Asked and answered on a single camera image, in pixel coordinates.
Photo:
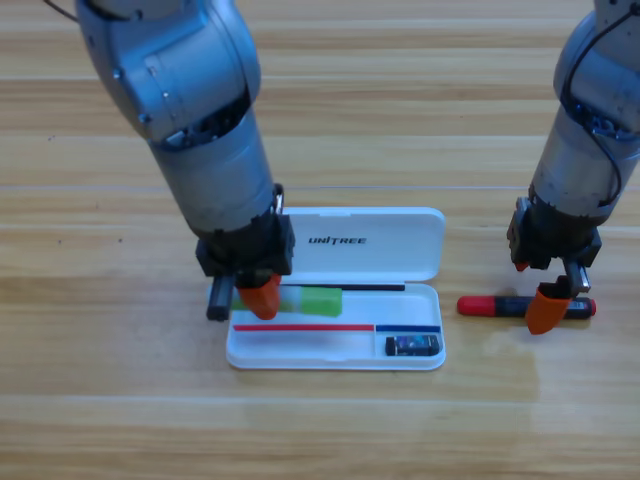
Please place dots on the white Unitree pencil case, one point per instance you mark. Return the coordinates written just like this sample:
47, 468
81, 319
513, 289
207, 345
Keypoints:
380, 250

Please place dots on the black eraser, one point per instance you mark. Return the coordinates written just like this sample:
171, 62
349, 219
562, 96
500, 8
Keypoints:
412, 345

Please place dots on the green highlighter pen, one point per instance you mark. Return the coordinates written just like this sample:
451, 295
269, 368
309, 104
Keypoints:
320, 300

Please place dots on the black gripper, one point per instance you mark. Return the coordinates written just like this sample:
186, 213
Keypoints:
550, 240
250, 250

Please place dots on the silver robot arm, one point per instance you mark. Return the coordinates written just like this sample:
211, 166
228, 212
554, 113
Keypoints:
200, 150
575, 165

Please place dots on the black marker with red cap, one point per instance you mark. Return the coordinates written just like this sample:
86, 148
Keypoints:
480, 305

